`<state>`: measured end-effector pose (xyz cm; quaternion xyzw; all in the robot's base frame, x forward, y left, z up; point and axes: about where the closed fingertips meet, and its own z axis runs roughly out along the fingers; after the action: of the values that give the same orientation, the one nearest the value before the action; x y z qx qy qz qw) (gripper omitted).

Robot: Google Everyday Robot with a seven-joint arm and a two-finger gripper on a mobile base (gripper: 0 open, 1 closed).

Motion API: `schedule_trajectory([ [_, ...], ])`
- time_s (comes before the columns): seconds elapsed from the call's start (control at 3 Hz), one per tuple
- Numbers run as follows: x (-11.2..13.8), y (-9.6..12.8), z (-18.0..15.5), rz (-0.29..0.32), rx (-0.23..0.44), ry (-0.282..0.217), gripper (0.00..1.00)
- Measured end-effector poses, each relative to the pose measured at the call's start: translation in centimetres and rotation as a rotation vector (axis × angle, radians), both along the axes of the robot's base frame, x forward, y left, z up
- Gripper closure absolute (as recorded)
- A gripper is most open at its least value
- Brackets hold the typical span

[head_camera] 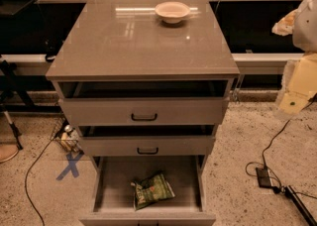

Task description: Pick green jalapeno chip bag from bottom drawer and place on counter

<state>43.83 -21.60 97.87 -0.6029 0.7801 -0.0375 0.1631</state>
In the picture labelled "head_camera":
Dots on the black power adapter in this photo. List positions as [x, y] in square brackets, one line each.
[263, 178]

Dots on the grey drawer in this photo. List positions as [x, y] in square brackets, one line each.
[113, 196]
[147, 140]
[184, 102]

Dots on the blue tape cross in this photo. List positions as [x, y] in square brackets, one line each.
[71, 167]

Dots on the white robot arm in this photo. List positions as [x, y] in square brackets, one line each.
[299, 82]

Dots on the black power strip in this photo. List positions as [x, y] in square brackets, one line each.
[292, 194]

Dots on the top grey drawer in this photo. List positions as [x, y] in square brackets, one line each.
[184, 102]

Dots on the grey drawer cabinet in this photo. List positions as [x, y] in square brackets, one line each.
[124, 40]

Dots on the bottom grey drawer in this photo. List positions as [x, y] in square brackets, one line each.
[113, 196]

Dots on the white bowl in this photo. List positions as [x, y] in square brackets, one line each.
[172, 12]

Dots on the green jalapeno chip bag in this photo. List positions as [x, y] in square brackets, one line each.
[151, 190]

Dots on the middle grey drawer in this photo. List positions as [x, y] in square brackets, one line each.
[147, 140]

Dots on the wire basket with bottles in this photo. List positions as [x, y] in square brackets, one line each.
[65, 136]

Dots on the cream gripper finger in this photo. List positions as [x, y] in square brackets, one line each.
[285, 25]

